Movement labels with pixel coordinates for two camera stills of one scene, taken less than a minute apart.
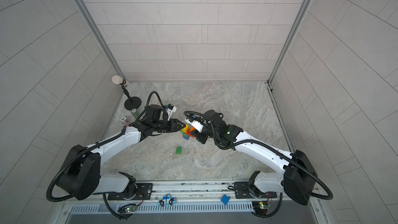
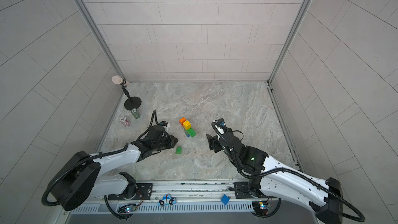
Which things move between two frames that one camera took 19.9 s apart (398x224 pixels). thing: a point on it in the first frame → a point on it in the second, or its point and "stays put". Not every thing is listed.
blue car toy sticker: (167, 199) stays put
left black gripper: (172, 124) → (172, 143)
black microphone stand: (133, 102) stays put
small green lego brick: (178, 150) stays put
